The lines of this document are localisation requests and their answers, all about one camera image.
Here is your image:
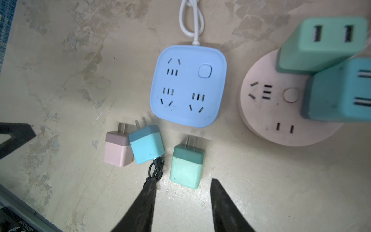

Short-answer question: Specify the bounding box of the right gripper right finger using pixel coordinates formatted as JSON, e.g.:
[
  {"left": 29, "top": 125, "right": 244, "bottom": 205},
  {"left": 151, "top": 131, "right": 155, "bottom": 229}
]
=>
[{"left": 210, "top": 178, "right": 255, "bottom": 232}]

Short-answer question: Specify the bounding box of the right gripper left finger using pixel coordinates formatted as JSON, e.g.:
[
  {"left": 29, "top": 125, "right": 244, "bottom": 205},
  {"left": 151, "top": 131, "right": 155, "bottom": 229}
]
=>
[{"left": 112, "top": 178, "right": 157, "bottom": 232}]

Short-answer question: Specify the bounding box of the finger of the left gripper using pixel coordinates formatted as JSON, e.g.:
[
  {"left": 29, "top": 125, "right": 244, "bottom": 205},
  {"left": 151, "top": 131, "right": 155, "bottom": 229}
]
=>
[{"left": 1, "top": 122, "right": 36, "bottom": 159}]

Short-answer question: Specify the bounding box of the teal charger adapter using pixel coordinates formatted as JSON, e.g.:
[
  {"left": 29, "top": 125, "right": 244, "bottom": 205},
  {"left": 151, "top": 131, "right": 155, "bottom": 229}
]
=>
[{"left": 301, "top": 58, "right": 371, "bottom": 123}]

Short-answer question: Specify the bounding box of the green charger adapter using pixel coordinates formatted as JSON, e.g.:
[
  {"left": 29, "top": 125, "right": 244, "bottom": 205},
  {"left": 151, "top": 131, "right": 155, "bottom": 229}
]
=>
[
  {"left": 170, "top": 136, "right": 205, "bottom": 189},
  {"left": 276, "top": 17, "right": 368, "bottom": 74}
]

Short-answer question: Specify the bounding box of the pink charger adapter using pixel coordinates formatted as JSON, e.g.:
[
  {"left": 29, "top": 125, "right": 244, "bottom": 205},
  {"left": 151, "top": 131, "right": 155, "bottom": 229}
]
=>
[{"left": 104, "top": 123, "right": 134, "bottom": 167}]

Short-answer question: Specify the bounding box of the blue charger adapter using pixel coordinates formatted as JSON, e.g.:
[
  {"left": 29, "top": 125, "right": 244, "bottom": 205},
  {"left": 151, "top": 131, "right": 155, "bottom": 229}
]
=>
[{"left": 129, "top": 117, "right": 165, "bottom": 164}]

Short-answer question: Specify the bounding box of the pink round power strip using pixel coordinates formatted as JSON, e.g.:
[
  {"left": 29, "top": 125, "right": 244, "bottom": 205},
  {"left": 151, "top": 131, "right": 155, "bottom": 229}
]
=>
[{"left": 238, "top": 50, "right": 343, "bottom": 147}]

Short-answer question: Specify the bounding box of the blue square power strip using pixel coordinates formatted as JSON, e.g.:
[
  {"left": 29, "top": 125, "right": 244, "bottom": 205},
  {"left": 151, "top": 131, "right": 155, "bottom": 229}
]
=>
[{"left": 150, "top": 45, "right": 227, "bottom": 128}]

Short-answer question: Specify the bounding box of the black usb cable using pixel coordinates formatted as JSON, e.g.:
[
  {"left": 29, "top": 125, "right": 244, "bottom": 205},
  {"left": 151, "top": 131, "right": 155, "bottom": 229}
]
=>
[{"left": 144, "top": 158, "right": 165, "bottom": 186}]

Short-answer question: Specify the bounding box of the white power cord with plug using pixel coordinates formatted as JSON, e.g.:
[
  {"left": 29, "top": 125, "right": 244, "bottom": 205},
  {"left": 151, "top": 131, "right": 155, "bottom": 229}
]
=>
[{"left": 178, "top": 0, "right": 205, "bottom": 46}]

